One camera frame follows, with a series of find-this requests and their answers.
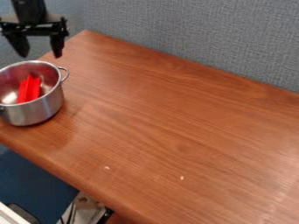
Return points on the white object at corner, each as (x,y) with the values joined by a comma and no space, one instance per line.
(8,217)

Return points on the red rectangular block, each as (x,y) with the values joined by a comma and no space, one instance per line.
(29,89)

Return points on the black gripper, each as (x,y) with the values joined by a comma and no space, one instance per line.
(33,21)

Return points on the stainless steel pot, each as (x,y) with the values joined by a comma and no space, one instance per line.
(34,111)

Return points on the metal table leg frame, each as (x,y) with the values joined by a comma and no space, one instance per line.
(85,211)

